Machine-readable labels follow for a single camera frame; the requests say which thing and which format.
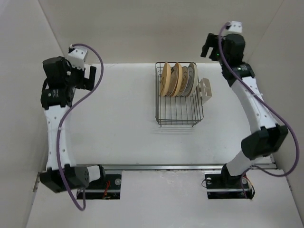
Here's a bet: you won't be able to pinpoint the purple cable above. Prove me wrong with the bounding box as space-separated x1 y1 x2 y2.
57 43 104 211
217 22 300 199

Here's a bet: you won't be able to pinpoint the green rimmed plate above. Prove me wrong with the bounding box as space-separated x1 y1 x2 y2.
177 66 189 96

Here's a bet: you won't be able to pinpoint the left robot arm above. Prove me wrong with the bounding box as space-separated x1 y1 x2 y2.
39 57 106 193

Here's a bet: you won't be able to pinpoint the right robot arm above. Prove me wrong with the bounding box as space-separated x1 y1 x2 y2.
201 33 288 188

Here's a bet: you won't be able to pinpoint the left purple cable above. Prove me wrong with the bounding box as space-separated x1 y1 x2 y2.
57 43 104 211

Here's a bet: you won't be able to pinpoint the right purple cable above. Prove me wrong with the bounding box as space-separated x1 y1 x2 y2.
217 22 300 199

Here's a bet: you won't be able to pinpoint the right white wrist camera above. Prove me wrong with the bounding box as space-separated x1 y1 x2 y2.
226 21 243 34

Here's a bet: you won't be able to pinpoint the black wire dish rack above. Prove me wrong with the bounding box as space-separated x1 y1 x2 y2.
154 62 204 126

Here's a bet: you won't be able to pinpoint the yellow plate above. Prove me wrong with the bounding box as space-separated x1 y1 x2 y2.
170 63 182 97

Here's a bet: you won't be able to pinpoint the tan plate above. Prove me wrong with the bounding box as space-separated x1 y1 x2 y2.
159 62 171 96

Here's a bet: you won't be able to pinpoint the beige cutlery holder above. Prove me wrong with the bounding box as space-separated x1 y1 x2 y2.
197 78 212 104

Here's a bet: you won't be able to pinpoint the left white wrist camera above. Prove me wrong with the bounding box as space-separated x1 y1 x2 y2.
67 45 88 71

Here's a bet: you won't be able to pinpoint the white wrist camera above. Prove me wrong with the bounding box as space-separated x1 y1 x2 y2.
226 21 243 34
67 45 88 71

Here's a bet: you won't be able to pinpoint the white plate blue rings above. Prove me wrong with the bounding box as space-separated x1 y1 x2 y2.
181 66 194 97

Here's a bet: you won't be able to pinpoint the brown patterned plate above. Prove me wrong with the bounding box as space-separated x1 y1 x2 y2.
166 67 178 96

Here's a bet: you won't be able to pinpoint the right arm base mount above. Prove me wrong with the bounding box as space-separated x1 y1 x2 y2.
204 173 256 200

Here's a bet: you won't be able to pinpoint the cream white plate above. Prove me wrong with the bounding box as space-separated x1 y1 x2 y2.
187 63 198 96

